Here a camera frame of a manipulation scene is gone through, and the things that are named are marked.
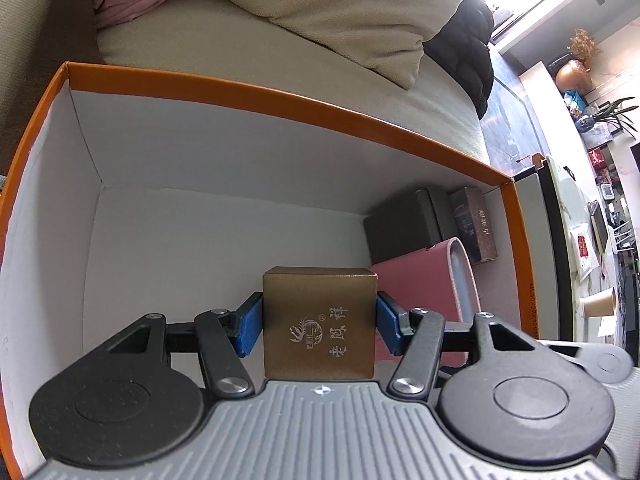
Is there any paper cup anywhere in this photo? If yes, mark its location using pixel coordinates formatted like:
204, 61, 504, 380
579, 288, 617, 319

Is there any orange cardboard box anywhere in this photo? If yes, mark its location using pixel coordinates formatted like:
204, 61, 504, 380
0, 61, 562, 480

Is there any brown speckled box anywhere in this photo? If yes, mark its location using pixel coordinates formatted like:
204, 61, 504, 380
449, 187, 500, 265

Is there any beige sofa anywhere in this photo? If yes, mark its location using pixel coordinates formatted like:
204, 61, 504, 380
0, 0, 493, 181

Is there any beige cushion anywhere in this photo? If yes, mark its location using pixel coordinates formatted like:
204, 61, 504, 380
181, 0, 477, 92

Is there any green potted plant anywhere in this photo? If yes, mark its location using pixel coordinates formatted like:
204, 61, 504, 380
590, 96, 640, 142

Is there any copper vase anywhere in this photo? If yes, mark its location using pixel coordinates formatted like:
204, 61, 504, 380
555, 58, 594, 94

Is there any marble coffee table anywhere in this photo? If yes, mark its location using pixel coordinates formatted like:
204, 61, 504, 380
512, 154, 640, 343

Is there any black padded jacket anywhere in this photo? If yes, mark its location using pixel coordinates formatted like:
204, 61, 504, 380
422, 0, 497, 122

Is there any dried flower bunch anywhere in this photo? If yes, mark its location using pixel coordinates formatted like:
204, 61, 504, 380
569, 28, 604, 62

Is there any white tv cabinet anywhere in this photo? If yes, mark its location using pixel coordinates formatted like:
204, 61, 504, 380
517, 60, 640, 201

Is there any pink case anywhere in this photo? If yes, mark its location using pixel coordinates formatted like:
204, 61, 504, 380
369, 236, 483, 367

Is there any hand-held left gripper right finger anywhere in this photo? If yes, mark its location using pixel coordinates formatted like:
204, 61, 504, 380
376, 290, 539, 402

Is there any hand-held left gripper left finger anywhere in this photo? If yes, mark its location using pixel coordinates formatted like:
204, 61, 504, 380
101, 291, 264, 401

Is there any gold square box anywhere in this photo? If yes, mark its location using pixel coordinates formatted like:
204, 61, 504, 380
262, 266, 379, 382

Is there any grey box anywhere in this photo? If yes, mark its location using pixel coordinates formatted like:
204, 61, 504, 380
363, 187, 455, 267

